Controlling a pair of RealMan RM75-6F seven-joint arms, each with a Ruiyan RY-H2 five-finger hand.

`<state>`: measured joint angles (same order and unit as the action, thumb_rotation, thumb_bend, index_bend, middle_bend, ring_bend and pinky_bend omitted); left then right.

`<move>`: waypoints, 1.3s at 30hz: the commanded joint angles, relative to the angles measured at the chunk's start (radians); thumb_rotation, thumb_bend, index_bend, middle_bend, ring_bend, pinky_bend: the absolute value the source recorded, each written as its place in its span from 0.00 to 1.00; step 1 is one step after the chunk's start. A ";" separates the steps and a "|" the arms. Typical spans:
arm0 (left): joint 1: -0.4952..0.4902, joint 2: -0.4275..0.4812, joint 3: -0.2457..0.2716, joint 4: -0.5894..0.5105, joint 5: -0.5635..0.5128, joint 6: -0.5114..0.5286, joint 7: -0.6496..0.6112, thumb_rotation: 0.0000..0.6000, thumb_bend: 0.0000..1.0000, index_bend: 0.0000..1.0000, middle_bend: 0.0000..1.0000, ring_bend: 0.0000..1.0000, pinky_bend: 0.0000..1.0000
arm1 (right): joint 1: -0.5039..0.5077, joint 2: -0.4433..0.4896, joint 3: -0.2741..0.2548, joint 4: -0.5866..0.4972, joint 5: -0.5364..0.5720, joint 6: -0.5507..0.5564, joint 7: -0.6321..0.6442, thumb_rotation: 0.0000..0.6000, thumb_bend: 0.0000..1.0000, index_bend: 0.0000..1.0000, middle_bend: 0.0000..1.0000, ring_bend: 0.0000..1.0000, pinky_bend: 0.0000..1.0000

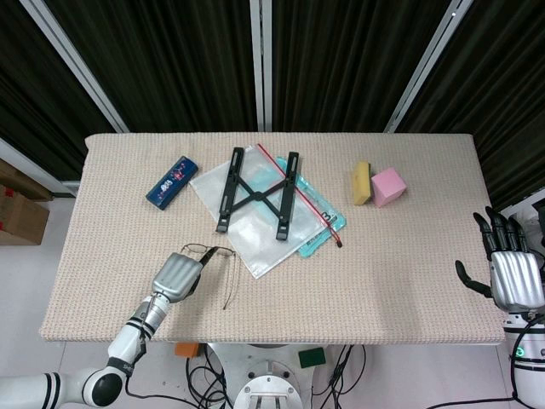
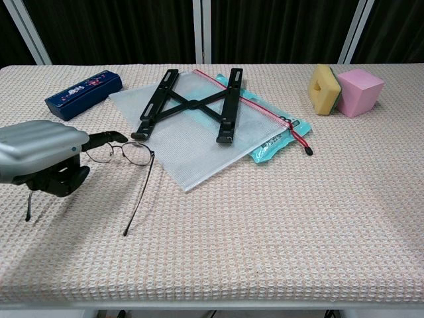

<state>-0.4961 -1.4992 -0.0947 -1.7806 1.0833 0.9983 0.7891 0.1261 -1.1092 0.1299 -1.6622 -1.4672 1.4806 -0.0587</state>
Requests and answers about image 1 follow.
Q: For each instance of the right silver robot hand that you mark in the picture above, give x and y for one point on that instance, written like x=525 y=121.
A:
x=513 y=277

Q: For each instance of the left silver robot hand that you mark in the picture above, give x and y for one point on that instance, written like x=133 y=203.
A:
x=176 y=276

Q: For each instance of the thin metal frame eyeglasses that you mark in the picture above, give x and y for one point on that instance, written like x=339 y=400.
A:
x=221 y=264

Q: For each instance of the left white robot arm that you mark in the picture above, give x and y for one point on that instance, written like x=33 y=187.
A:
x=102 y=362

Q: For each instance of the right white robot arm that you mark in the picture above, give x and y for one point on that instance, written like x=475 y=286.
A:
x=527 y=353

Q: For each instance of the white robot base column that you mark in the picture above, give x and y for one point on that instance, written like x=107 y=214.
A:
x=266 y=379

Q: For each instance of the black folding laptop stand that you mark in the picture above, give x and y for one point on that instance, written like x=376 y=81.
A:
x=255 y=195

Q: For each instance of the orange block under table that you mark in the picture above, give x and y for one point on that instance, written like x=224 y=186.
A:
x=186 y=350

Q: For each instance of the clear zip pouch red zipper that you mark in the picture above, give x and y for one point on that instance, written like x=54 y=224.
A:
x=255 y=238

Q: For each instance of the blue printed pencil case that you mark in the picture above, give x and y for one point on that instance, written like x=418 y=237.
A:
x=172 y=182

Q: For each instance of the teal printed plastic pouch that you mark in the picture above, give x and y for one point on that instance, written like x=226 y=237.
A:
x=317 y=221

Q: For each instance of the pink foam cube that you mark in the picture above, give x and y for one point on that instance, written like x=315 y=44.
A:
x=387 y=186

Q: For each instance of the green block under table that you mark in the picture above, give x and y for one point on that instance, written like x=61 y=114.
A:
x=311 y=358

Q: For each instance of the beige woven table cloth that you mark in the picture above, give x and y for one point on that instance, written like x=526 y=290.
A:
x=340 y=277

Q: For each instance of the brown cardboard box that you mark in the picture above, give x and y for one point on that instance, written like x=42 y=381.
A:
x=17 y=209

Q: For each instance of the yellow sponge block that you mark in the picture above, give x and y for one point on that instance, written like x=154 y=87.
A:
x=361 y=183

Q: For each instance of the black pleated curtain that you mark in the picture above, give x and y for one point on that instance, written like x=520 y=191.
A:
x=179 y=59

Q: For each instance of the grey metal frame post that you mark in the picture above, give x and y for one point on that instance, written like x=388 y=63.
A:
x=260 y=64
x=68 y=59
x=426 y=64

